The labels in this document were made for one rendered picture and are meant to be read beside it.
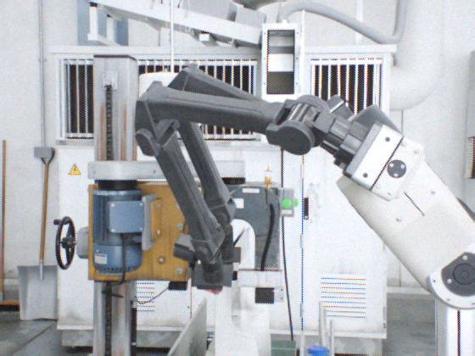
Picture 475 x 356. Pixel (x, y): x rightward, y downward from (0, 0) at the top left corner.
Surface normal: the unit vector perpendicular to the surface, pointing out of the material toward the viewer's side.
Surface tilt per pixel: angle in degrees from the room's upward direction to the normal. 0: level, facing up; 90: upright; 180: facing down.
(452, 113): 90
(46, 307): 76
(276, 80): 44
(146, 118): 129
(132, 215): 90
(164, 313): 90
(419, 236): 115
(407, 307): 90
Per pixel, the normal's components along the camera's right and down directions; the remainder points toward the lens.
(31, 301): -0.09, -0.19
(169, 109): -0.33, 0.64
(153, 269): -0.09, 0.05
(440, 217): 0.27, 0.47
